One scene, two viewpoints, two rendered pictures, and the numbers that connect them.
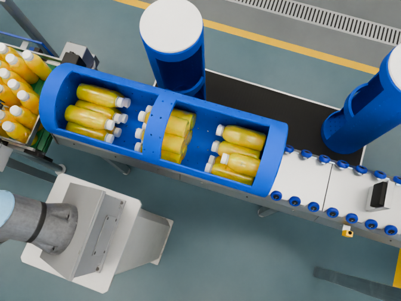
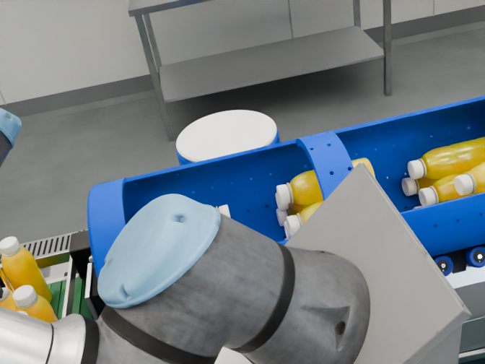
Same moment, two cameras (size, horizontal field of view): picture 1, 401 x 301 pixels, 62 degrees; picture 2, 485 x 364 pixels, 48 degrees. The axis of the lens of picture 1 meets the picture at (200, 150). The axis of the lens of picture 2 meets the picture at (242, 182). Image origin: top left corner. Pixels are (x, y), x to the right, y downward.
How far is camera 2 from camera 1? 90 cm
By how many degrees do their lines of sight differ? 43
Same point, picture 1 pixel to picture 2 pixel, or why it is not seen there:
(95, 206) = (371, 185)
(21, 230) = (258, 258)
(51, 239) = (328, 287)
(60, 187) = not seen: hidden behind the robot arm
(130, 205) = not seen: hidden behind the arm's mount
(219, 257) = not seen: outside the picture
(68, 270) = (434, 306)
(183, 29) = (248, 131)
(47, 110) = (111, 237)
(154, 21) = (201, 141)
